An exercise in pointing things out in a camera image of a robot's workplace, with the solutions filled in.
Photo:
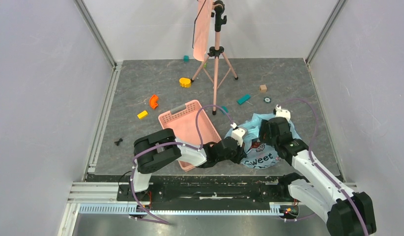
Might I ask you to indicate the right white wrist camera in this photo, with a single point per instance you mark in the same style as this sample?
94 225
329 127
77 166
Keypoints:
282 112

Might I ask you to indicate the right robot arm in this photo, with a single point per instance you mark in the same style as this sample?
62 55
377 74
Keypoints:
344 211

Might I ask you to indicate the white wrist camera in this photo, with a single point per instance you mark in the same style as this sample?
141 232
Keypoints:
282 112
238 133

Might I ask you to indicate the orange curved toy block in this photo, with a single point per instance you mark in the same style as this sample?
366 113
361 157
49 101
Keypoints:
153 102

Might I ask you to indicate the pink plastic basket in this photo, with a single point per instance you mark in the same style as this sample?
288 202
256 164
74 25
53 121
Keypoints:
185 119

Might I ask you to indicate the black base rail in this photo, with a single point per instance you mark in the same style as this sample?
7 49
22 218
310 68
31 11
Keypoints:
208 193

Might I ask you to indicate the small yellow block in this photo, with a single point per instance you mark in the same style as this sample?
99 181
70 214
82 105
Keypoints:
142 114

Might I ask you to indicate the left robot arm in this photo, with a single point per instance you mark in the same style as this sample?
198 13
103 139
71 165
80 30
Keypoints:
155 151

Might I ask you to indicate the teal long block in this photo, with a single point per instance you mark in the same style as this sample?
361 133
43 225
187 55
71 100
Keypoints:
243 99

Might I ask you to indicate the pink tripod stand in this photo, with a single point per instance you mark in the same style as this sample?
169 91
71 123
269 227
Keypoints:
216 51

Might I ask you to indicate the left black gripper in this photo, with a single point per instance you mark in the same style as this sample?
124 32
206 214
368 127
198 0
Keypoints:
241 154

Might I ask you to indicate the teal wedge block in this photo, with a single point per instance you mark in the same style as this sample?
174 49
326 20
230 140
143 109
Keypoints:
224 110

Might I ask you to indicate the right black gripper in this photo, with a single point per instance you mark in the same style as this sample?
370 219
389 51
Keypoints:
265 131

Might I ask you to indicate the yellow toy block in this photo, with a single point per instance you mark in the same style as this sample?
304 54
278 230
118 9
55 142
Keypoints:
185 82

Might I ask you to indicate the small wooden cube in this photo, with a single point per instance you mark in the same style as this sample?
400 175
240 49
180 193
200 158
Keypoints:
263 88

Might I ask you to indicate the small black bow piece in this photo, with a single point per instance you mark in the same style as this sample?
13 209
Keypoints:
117 143

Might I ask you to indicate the light blue plastic bag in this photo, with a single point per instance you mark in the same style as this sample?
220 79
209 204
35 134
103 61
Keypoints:
257 155

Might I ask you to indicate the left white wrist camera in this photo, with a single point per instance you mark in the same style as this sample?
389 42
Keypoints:
238 133

